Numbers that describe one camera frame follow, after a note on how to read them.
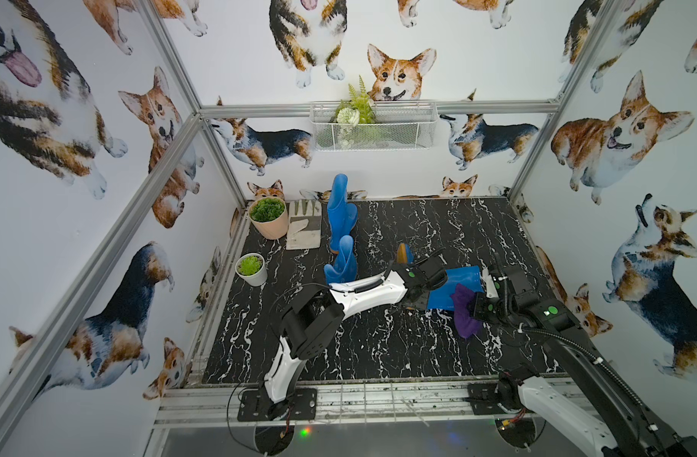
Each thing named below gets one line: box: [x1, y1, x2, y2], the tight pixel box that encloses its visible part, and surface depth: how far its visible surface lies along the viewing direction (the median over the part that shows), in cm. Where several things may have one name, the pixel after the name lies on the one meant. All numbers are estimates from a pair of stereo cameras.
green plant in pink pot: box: [249, 197, 286, 223], surface depth 105 cm
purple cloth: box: [451, 283, 483, 339], surface depth 78 cm
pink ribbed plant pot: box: [248, 196, 289, 240], surface depth 103 cm
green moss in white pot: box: [238, 255, 262, 277], surface depth 92 cm
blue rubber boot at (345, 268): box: [323, 234, 358, 285], surface depth 72 cm
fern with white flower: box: [334, 74, 379, 149], surface depth 86 cm
